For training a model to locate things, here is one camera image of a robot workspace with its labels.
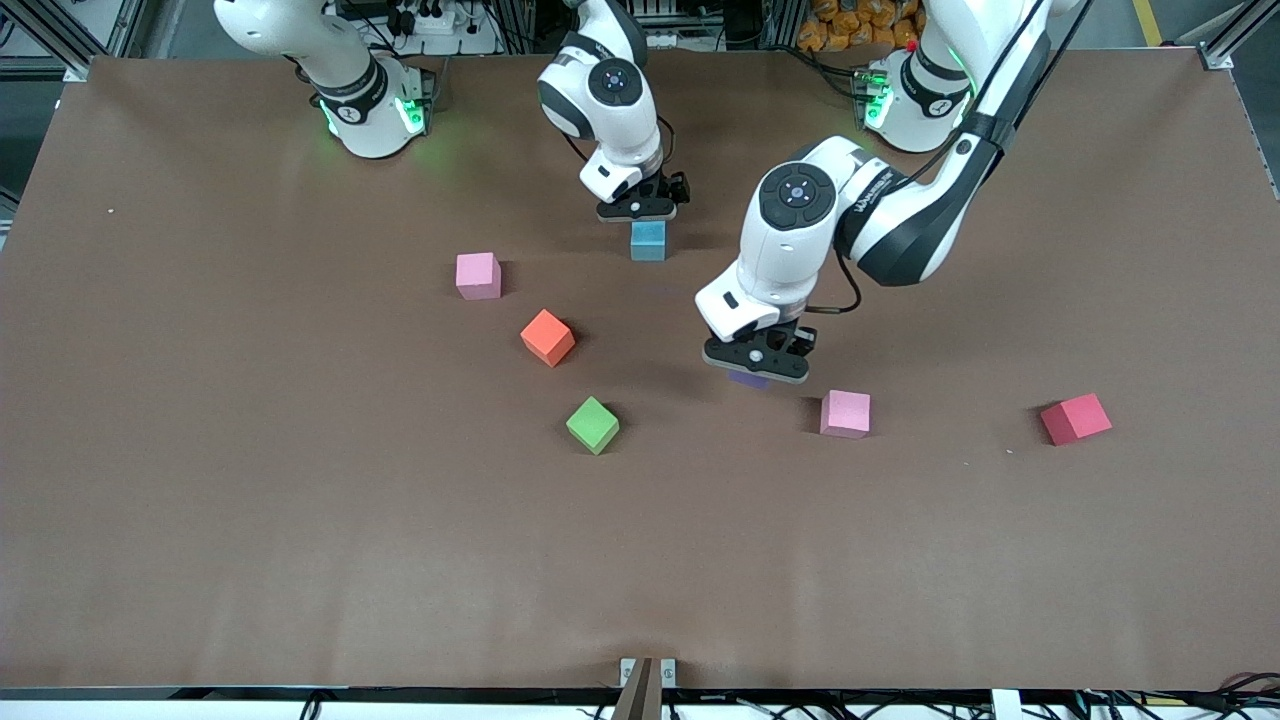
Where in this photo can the aluminium frame extrusion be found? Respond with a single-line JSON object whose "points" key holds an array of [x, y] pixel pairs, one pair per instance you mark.
{"points": [[50, 35], [1230, 40]]}

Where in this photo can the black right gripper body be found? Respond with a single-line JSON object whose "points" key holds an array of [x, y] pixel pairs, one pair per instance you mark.
{"points": [[668, 187]]}

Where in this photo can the bag of orange items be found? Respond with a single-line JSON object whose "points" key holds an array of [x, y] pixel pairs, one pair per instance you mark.
{"points": [[850, 25]]}

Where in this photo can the white table post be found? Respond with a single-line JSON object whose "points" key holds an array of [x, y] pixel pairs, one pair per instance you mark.
{"points": [[1006, 705]]}

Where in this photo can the purple foam cube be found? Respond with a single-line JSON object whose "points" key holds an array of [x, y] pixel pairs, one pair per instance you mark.
{"points": [[748, 380]]}

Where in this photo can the small metal bracket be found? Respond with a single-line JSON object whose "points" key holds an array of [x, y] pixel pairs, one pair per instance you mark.
{"points": [[668, 672]]}

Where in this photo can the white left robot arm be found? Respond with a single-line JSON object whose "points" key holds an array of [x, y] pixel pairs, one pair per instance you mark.
{"points": [[790, 250]]}

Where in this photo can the orange foam cube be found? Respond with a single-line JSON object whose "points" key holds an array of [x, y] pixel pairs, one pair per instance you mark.
{"points": [[547, 337]]}

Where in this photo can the pink foam cube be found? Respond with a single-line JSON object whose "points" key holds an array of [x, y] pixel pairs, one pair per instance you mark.
{"points": [[478, 275], [845, 413]]}

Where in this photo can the brown paper table cover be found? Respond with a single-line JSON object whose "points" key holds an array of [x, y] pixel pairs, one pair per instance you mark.
{"points": [[300, 560]]}

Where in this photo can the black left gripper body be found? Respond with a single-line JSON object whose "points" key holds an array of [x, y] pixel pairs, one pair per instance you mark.
{"points": [[797, 338]]}

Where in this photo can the green foam cube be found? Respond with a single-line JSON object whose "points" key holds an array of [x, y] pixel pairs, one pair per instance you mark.
{"points": [[592, 423]]}

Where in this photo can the brown wooden post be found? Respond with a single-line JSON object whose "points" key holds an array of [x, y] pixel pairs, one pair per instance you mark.
{"points": [[640, 700]]}

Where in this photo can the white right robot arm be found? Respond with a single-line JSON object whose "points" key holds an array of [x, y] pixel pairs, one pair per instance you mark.
{"points": [[615, 130]]}

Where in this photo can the red foam cube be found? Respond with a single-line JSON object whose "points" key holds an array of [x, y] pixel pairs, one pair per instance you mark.
{"points": [[1075, 418]]}

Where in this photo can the blue foam cube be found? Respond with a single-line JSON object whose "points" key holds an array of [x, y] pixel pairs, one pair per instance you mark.
{"points": [[648, 242]]}

